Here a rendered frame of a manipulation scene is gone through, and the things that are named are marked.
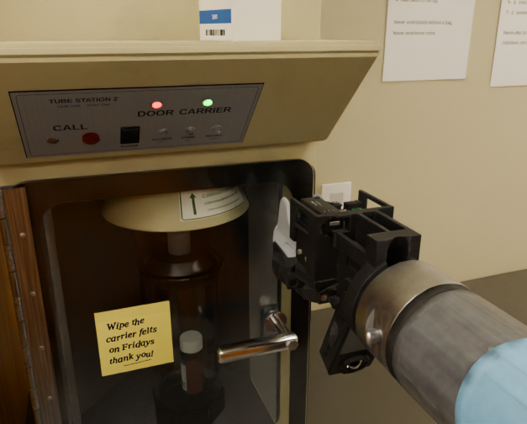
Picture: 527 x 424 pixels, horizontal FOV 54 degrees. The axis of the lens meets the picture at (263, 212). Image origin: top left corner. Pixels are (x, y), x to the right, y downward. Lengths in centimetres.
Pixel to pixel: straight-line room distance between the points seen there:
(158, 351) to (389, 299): 32
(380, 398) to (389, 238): 59
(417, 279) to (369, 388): 62
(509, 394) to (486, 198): 111
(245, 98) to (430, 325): 24
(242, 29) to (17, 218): 26
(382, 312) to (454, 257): 103
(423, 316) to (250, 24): 26
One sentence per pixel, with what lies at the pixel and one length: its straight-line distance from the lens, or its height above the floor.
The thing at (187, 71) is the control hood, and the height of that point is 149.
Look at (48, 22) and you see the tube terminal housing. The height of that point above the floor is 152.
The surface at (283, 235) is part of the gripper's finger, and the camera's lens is 51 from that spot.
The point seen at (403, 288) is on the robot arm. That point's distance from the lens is 34.
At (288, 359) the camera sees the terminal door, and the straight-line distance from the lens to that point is 65.
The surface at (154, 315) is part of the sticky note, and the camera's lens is 57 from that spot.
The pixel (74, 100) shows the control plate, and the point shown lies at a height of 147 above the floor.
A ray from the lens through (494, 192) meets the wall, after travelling 138.
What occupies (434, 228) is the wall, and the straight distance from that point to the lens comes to 129.
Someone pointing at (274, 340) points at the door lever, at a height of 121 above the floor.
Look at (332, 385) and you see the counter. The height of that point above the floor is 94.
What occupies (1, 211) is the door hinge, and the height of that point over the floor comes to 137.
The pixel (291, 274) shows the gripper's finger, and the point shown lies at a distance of 46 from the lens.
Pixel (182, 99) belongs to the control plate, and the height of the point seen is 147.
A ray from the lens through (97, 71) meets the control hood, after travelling 40.
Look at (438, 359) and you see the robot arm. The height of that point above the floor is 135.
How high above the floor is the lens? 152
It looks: 19 degrees down
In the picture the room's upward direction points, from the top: straight up
